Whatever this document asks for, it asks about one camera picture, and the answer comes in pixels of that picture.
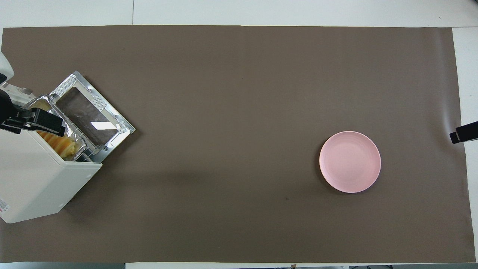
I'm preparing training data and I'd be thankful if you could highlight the brown table mat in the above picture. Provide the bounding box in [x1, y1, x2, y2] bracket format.
[0, 25, 477, 263]

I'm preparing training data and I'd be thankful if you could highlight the glass metal oven door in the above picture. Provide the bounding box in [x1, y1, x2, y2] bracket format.
[49, 71, 136, 164]

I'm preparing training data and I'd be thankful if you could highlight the white toaster oven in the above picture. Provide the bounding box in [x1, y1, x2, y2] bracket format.
[0, 125, 103, 224]

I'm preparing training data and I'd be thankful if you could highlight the pink round plate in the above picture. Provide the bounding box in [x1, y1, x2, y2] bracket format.
[319, 131, 382, 194]

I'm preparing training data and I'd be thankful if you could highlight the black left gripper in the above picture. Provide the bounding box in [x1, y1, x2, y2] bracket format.
[0, 91, 66, 137]

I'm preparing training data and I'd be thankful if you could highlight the aluminium foil tray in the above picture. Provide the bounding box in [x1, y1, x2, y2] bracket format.
[22, 95, 87, 162]

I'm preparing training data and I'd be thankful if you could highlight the sliced yellow bread loaf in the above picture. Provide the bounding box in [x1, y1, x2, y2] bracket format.
[35, 103, 81, 158]

